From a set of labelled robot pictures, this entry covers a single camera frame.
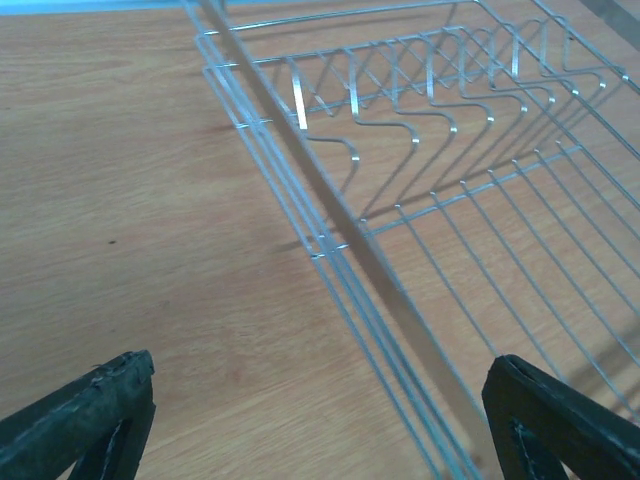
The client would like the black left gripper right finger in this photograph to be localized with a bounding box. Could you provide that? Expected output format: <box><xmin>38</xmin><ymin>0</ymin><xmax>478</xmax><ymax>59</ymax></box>
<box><xmin>482</xmin><ymin>354</ymin><xmax>639</xmax><ymax>479</ymax></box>

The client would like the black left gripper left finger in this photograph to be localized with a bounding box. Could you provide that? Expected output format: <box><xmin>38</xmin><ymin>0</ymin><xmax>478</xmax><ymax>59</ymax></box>
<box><xmin>1</xmin><ymin>350</ymin><xmax>156</xmax><ymax>479</ymax></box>

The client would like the silver wire dish rack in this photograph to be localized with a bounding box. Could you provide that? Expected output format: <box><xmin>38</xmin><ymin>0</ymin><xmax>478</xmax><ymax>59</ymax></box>
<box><xmin>184</xmin><ymin>1</ymin><xmax>639</xmax><ymax>479</ymax></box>

